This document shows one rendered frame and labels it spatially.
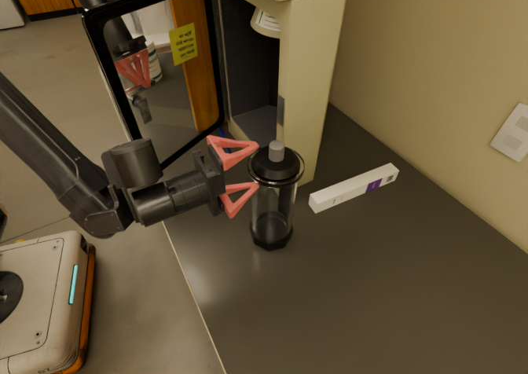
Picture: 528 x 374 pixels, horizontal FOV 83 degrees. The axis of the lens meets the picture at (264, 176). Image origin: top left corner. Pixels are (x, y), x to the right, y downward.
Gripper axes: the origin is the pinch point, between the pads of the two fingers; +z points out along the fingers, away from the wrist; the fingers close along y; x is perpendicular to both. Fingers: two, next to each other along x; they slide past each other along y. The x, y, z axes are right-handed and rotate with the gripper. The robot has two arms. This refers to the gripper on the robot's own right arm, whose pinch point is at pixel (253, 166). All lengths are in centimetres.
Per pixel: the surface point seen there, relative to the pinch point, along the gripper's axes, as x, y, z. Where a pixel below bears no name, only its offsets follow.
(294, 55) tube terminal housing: 9.5, 13.3, 13.4
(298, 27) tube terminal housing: 9.5, 17.9, 13.7
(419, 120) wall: 6, -13, 56
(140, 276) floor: 64, -119, -38
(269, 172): -1.5, -1.1, 2.5
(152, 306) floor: 45, -119, -36
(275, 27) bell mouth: 19.1, 14.7, 15.1
